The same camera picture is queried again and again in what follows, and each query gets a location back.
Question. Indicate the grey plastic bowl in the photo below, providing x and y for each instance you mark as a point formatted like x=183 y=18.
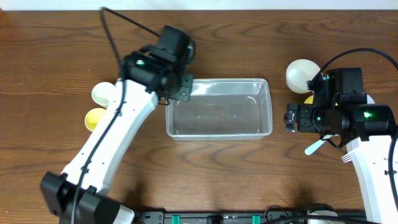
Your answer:
x=370 y=100

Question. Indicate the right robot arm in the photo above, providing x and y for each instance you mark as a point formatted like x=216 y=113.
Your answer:
x=369 y=132

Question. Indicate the clear plastic container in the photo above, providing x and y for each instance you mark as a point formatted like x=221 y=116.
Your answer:
x=222 y=109

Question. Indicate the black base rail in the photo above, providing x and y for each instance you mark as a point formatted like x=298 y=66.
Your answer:
x=158 y=217

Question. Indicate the white plastic bowl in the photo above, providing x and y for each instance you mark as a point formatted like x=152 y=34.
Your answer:
x=298 y=73

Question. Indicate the yellow plastic bowl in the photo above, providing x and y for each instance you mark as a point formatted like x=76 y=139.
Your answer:
x=309 y=100

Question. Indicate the white plastic cup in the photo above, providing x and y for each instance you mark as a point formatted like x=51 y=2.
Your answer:
x=103 y=94

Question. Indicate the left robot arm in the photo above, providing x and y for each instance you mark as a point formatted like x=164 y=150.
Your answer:
x=79 y=193

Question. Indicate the light green plastic spoon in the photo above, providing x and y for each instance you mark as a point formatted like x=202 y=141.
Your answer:
x=316 y=145

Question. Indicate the white plastic fork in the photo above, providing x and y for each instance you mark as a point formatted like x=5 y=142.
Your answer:
x=346 y=158

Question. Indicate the yellow plastic cup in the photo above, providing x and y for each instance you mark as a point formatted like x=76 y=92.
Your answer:
x=93 y=117

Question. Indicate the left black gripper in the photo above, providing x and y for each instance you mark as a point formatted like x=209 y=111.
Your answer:
x=186 y=95

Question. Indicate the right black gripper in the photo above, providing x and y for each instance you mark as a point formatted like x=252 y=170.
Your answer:
x=307 y=124

